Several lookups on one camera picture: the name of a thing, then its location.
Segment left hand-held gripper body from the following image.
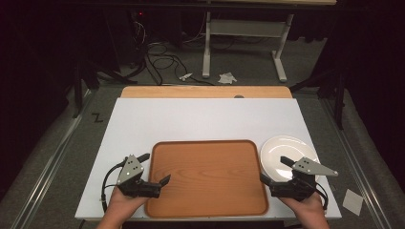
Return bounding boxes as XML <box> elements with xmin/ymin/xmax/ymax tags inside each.
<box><xmin>116</xmin><ymin>154</ymin><xmax>161</xmax><ymax>198</ymax></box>

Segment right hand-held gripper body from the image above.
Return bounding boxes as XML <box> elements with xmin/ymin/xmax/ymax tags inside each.
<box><xmin>269</xmin><ymin>156</ymin><xmax>339</xmax><ymax>202</ymax></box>

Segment white round plate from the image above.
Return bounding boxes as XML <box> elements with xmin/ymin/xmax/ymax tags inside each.
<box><xmin>260</xmin><ymin>135</ymin><xmax>320</xmax><ymax>183</ymax></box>

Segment brown wooden tray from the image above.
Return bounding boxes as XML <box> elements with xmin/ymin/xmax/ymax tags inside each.
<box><xmin>144</xmin><ymin>139</ymin><xmax>269</xmax><ymax>219</ymax></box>

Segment person's right hand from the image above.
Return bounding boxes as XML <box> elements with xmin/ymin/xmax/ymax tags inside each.
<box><xmin>279</xmin><ymin>192</ymin><xmax>326</xmax><ymax>220</ymax></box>

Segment person's left hand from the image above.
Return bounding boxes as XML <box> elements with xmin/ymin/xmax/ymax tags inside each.
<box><xmin>107</xmin><ymin>187</ymin><xmax>149</xmax><ymax>215</ymax></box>

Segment white square paper sheet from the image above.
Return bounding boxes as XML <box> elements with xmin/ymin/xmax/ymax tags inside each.
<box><xmin>342</xmin><ymin>188</ymin><xmax>364</xmax><ymax>217</ymax></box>

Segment white board table cover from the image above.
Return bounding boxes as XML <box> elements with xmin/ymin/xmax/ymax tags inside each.
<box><xmin>75</xmin><ymin>97</ymin><xmax>342</xmax><ymax>221</ymax></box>

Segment black metal stand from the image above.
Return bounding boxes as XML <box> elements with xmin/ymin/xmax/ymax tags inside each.
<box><xmin>71</xmin><ymin>58</ymin><xmax>139</xmax><ymax>119</ymax></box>
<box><xmin>288</xmin><ymin>68</ymin><xmax>349</xmax><ymax>131</ymax></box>

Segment crumpled white paper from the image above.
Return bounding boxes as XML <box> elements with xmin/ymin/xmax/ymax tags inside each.
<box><xmin>217</xmin><ymin>72</ymin><xmax>239</xmax><ymax>85</ymax></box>

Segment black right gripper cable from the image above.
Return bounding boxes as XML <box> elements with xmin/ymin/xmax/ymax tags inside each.
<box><xmin>314</xmin><ymin>181</ymin><xmax>330</xmax><ymax>212</ymax></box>

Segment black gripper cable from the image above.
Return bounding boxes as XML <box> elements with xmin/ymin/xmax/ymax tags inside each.
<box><xmin>314</xmin><ymin>181</ymin><xmax>330</xmax><ymax>212</ymax></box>
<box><xmin>100</xmin><ymin>157</ymin><xmax>129</xmax><ymax>214</ymax></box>

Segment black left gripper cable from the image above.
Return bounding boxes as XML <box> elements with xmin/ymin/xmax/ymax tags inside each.
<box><xmin>100</xmin><ymin>157</ymin><xmax>129</xmax><ymax>214</ymax></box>

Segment metal floor rail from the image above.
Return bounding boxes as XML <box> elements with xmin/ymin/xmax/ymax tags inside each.
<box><xmin>11</xmin><ymin>89</ymin><xmax>98</xmax><ymax>229</ymax></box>
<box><xmin>319</xmin><ymin>96</ymin><xmax>394</xmax><ymax>229</ymax></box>

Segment black floor cables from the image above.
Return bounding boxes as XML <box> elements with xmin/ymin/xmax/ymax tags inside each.
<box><xmin>128</xmin><ymin>18</ymin><xmax>218</xmax><ymax>87</ymax></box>

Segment white metal desk frame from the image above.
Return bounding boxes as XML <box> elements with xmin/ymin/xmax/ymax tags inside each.
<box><xmin>202</xmin><ymin>10</ymin><xmax>296</xmax><ymax>83</ymax></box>

